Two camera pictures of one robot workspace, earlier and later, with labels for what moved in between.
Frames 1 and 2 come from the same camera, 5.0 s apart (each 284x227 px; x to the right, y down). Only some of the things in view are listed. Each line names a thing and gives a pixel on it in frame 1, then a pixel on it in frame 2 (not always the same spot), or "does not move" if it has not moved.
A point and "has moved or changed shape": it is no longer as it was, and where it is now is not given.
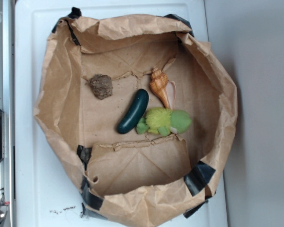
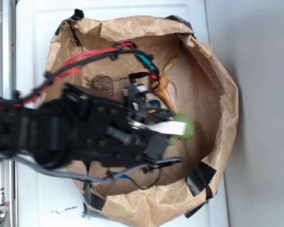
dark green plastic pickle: (133, 117) has moved or changed shape
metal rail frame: (2, 93) does not move
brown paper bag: (143, 110) does not move
